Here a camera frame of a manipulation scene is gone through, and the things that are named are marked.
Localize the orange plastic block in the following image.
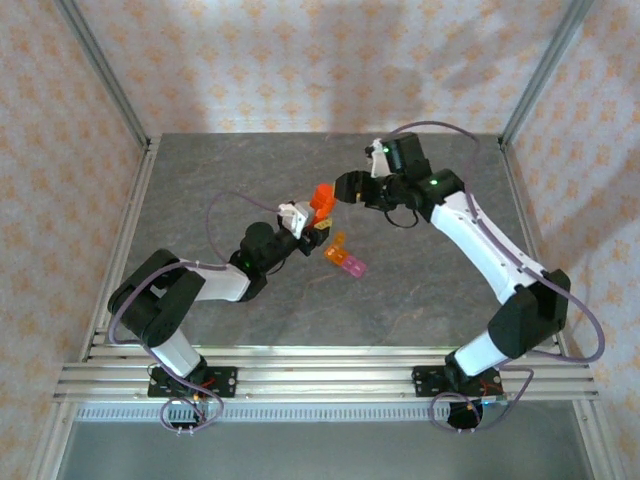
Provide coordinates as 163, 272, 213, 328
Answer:
308, 182, 337, 222

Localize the orange and pink pill organizer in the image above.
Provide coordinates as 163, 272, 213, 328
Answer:
323, 230, 371, 280

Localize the orange patterned fabric backdrop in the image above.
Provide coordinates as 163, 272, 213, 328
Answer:
0, 0, 640, 480

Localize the thin black right gripper cable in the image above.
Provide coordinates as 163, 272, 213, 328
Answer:
381, 206, 422, 229

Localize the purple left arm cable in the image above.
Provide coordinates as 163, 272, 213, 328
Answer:
108, 193, 289, 435

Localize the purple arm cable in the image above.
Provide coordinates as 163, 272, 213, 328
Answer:
387, 122, 606, 434
108, 193, 289, 435

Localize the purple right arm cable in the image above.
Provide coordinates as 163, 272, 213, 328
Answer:
387, 122, 606, 434

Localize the aluminium side rail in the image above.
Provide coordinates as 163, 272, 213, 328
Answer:
497, 133, 586, 362
79, 134, 162, 362

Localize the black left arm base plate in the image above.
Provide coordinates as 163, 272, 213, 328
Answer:
147, 366, 239, 400

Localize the aluminium mounting rail beam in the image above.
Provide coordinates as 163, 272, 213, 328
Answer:
52, 347, 600, 404

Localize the aluminium frame post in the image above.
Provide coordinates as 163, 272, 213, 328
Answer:
498, 0, 597, 150
53, 0, 154, 150

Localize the slotted grey cable duct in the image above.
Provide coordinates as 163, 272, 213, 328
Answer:
74, 403, 581, 423

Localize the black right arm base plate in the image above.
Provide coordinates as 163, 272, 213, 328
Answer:
412, 366, 503, 400

